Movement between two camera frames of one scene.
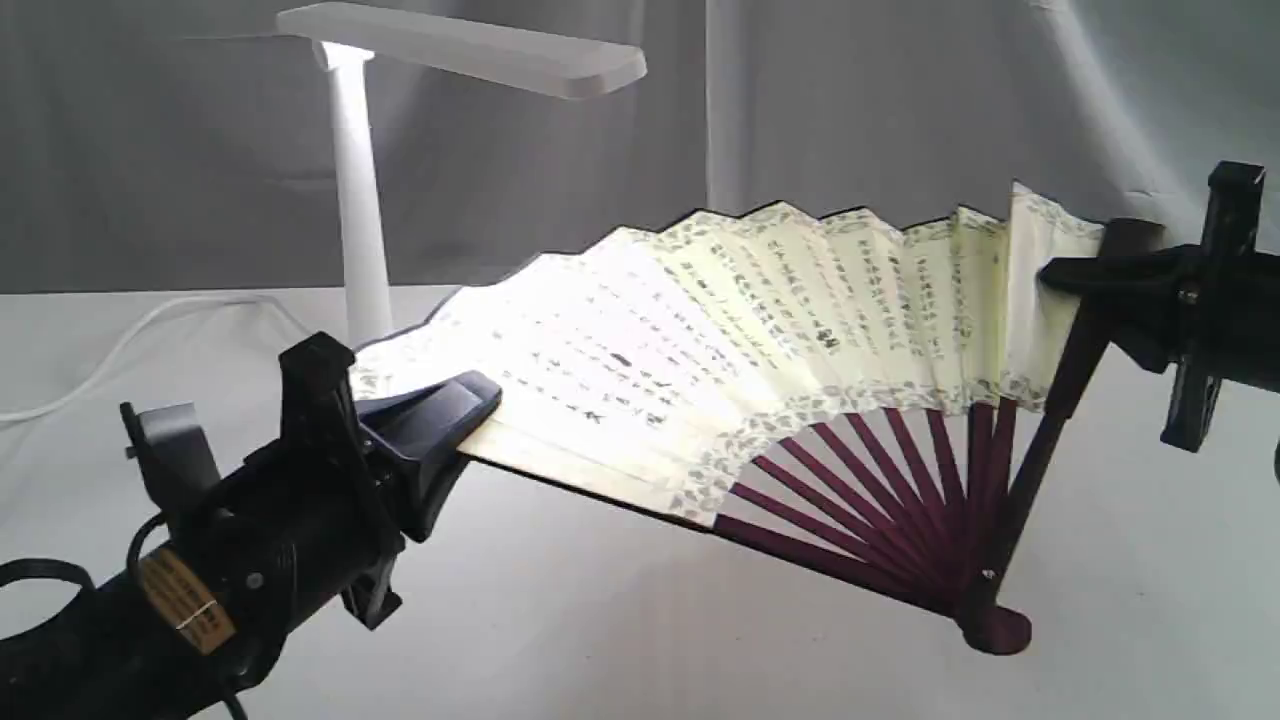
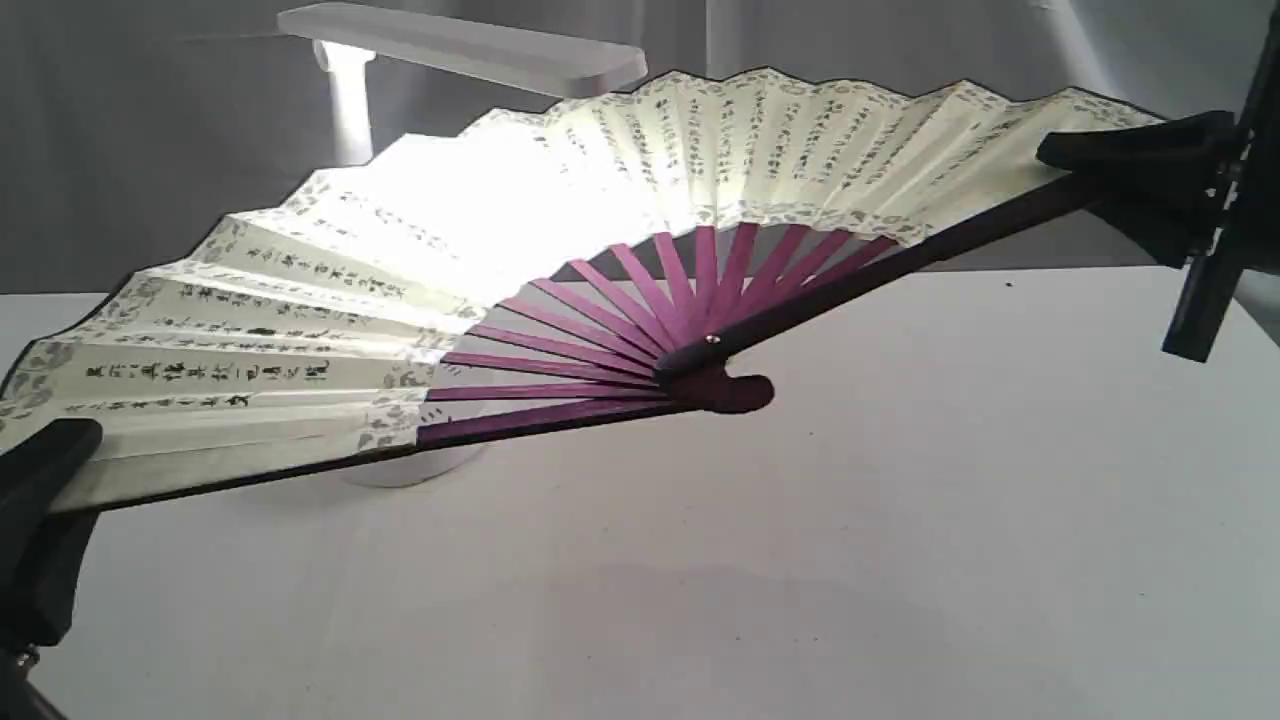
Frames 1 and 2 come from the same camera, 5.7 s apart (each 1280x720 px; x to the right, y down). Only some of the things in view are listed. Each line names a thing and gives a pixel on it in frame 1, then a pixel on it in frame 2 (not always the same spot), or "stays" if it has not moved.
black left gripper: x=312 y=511 -> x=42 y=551
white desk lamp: x=350 y=37 stays
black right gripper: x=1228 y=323 -> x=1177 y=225
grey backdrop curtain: x=191 y=145 stays
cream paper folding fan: x=898 y=400 -> x=592 y=261
